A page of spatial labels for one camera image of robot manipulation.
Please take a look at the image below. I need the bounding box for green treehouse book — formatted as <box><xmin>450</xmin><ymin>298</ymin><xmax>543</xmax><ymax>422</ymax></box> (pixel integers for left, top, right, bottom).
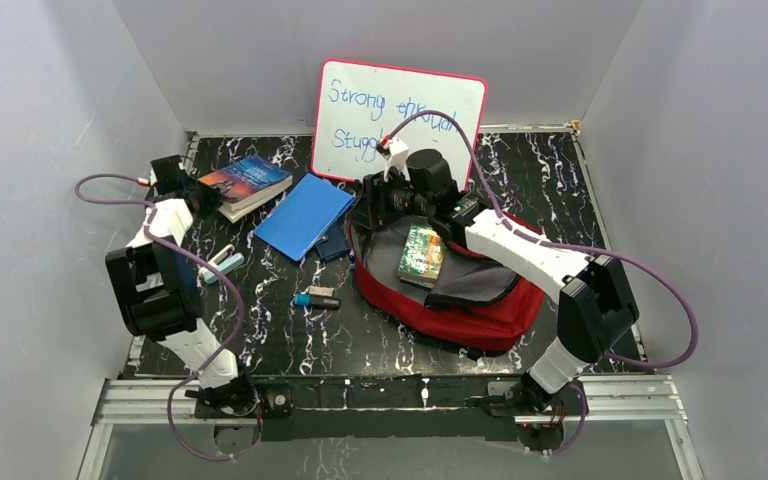
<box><xmin>397</xmin><ymin>223</ymin><xmax>446</xmax><ymax>290</ymax></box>

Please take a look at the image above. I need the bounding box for Jane Eyre paperback book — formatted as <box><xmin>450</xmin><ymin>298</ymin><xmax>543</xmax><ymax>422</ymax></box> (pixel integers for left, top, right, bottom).
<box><xmin>199</xmin><ymin>154</ymin><xmax>293</xmax><ymax>223</ymax></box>

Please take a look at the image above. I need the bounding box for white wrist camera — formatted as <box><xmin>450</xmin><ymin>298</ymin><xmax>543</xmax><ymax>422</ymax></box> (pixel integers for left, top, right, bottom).
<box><xmin>376</xmin><ymin>136</ymin><xmax>409</xmax><ymax>182</ymax></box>
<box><xmin>144</xmin><ymin>155</ymin><xmax>184</xmax><ymax>202</ymax></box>

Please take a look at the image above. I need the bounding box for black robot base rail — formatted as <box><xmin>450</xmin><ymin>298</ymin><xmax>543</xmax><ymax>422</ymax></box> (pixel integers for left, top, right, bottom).
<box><xmin>190</xmin><ymin>375</ymin><xmax>579</xmax><ymax>451</ymax></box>

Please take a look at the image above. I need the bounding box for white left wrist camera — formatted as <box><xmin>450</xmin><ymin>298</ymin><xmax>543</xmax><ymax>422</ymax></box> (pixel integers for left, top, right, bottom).
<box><xmin>144</xmin><ymin>155</ymin><xmax>184</xmax><ymax>202</ymax></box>

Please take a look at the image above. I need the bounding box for blue notebook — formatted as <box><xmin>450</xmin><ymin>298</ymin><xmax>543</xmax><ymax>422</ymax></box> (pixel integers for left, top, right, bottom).
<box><xmin>254</xmin><ymin>174</ymin><xmax>354</xmax><ymax>262</ymax></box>

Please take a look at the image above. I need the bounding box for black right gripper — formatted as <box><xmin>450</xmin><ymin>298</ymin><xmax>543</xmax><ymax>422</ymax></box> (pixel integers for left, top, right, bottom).
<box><xmin>346</xmin><ymin>165</ymin><xmax>434</xmax><ymax>231</ymax></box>

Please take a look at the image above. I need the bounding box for small grey eraser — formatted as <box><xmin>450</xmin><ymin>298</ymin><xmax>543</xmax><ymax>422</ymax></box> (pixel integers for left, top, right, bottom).
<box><xmin>307</xmin><ymin>286</ymin><xmax>334</xmax><ymax>297</ymax></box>

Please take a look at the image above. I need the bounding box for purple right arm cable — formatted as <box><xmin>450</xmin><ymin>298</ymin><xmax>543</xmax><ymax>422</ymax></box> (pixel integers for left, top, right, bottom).
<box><xmin>383</xmin><ymin>109</ymin><xmax>699</xmax><ymax>458</ymax></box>

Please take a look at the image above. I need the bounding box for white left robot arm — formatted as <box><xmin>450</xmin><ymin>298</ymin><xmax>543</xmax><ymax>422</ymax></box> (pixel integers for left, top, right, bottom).
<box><xmin>105</xmin><ymin>155</ymin><xmax>259</xmax><ymax>416</ymax></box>

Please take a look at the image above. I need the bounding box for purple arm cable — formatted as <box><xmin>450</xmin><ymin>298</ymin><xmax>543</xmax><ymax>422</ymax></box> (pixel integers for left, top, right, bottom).
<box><xmin>383</xmin><ymin>109</ymin><xmax>699</xmax><ymax>458</ymax></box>
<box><xmin>73</xmin><ymin>174</ymin><xmax>263</xmax><ymax>462</ymax></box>

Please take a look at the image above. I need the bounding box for pink framed whiteboard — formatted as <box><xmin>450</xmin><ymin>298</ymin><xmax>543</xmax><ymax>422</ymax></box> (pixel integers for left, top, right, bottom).
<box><xmin>311</xmin><ymin>59</ymin><xmax>487</xmax><ymax>189</ymax></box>

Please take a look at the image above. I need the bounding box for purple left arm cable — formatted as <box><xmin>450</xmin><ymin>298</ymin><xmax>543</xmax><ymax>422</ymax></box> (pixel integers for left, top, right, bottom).
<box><xmin>73</xmin><ymin>174</ymin><xmax>263</xmax><ymax>462</ymax></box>

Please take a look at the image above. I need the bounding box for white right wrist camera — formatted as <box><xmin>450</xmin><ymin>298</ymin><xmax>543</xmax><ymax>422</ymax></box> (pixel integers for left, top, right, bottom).
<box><xmin>376</xmin><ymin>136</ymin><xmax>409</xmax><ymax>182</ymax></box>

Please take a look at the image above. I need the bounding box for dark blue wallet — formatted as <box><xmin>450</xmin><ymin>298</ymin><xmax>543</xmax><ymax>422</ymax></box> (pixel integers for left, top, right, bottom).
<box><xmin>315</xmin><ymin>221</ymin><xmax>351</xmax><ymax>263</ymax></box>

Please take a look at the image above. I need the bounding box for black blue marker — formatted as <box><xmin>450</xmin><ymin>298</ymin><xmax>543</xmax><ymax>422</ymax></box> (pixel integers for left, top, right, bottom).
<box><xmin>293</xmin><ymin>293</ymin><xmax>342</xmax><ymax>310</ymax></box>

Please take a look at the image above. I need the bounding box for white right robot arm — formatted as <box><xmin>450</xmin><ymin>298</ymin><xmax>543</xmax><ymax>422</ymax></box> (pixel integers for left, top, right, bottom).
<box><xmin>349</xmin><ymin>149</ymin><xmax>639</xmax><ymax>416</ymax></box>

